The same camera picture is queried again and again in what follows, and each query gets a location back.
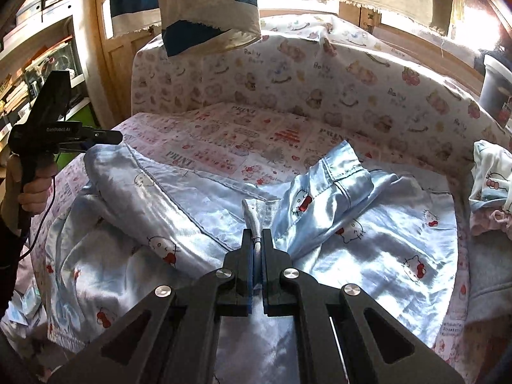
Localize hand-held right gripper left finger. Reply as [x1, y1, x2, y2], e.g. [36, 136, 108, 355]
[48, 228, 254, 384]

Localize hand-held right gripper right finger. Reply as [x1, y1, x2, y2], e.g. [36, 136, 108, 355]
[261, 228, 465, 384]

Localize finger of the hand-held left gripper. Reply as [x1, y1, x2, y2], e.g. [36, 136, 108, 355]
[93, 129, 123, 145]
[60, 141, 97, 154]

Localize light blue satin pants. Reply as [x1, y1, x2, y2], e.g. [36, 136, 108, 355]
[45, 140, 460, 384]

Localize person's left forearm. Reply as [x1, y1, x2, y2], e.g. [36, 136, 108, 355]
[0, 208, 25, 321]

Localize person's left hand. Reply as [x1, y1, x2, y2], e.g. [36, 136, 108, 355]
[2, 155, 59, 235]

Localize wooden door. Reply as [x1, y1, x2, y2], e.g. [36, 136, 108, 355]
[94, 0, 163, 125]

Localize white shelf unit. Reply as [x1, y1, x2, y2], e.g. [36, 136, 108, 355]
[0, 0, 96, 161]

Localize white storage box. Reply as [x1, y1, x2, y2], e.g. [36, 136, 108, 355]
[15, 0, 45, 27]

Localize pink printed bed sheet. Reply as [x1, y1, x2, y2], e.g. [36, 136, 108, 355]
[12, 102, 475, 384]

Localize striped hanging blanket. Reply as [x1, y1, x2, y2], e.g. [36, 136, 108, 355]
[109, 0, 467, 57]

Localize bear printed headboard cover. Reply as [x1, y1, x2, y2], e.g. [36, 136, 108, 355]
[131, 14, 512, 179]

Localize pink garment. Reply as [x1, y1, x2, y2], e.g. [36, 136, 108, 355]
[470, 207, 512, 237]

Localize white printed garment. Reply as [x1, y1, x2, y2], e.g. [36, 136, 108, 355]
[469, 140, 512, 213]

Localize dark cup with white lid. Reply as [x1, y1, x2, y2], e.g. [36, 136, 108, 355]
[478, 54, 512, 125]

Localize black cable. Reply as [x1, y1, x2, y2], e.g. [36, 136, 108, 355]
[16, 152, 60, 260]

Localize wooden window frame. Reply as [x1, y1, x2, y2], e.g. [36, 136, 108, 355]
[338, 0, 486, 97]

